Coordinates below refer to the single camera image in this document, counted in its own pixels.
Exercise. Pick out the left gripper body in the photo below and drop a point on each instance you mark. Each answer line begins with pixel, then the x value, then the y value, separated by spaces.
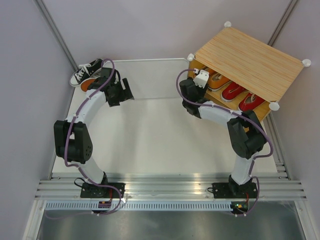
pixel 118 94

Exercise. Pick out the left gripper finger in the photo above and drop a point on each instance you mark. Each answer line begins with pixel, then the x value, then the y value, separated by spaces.
pixel 118 76
pixel 126 91

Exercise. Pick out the black sneaker white laces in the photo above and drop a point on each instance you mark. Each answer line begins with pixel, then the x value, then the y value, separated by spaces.
pixel 85 71

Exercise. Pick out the grey sneaker orange sole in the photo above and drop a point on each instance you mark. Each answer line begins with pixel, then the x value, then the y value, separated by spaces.
pixel 85 84

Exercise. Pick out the white cabinet door panel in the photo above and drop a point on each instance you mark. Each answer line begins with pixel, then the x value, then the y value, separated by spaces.
pixel 152 78

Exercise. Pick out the red sneaker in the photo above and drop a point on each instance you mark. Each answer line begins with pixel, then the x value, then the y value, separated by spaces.
pixel 231 92
pixel 250 102

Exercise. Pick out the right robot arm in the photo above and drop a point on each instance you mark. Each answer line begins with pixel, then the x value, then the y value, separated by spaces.
pixel 248 139

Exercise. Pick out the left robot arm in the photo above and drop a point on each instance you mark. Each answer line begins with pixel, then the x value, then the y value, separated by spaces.
pixel 71 136

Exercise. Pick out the wooden shoe cabinet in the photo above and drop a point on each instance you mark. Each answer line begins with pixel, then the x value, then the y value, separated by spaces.
pixel 262 70

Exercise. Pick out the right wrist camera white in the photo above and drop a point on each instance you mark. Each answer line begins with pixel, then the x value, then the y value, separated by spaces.
pixel 201 77

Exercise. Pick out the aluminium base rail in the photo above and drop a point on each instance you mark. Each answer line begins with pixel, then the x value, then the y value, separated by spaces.
pixel 169 187

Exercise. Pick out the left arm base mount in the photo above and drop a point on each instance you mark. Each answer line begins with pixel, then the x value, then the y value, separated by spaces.
pixel 91 191

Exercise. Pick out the white slotted cable duct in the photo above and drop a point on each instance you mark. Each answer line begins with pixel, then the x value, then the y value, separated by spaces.
pixel 140 205

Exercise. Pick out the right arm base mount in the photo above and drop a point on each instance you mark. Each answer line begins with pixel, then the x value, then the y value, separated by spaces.
pixel 222 190

